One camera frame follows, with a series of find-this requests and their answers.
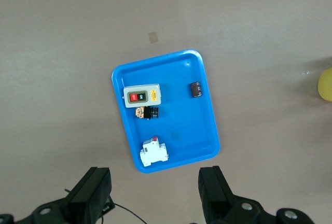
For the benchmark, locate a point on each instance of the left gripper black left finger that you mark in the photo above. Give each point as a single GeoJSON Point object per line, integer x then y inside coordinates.
{"type": "Point", "coordinates": [88, 198]}

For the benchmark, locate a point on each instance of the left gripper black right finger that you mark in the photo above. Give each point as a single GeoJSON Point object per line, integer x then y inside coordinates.
{"type": "Point", "coordinates": [215, 198]}

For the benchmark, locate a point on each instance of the yellow transparent tape roll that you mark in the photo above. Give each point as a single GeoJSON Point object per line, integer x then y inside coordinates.
{"type": "Point", "coordinates": [326, 86]}

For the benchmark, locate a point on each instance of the tiny clear tape scrap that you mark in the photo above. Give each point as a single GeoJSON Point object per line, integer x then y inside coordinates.
{"type": "Point", "coordinates": [305, 72]}

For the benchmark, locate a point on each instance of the brown tape scrap on table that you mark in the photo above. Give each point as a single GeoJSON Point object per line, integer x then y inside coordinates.
{"type": "Point", "coordinates": [153, 37]}

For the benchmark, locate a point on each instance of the blue plastic tray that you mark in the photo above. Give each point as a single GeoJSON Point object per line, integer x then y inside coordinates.
{"type": "Point", "coordinates": [181, 130]}

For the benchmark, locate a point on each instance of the white circuit breaker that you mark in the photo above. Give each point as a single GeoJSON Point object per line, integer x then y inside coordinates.
{"type": "Point", "coordinates": [153, 152]}

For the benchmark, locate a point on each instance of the black orange push button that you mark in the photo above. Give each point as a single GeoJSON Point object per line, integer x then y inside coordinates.
{"type": "Point", "coordinates": [149, 113]}

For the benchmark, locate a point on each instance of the small dark relay block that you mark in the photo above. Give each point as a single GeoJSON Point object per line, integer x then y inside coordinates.
{"type": "Point", "coordinates": [195, 89]}

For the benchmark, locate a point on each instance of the grey on off switch box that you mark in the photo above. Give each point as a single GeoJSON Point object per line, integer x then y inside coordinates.
{"type": "Point", "coordinates": [142, 95]}

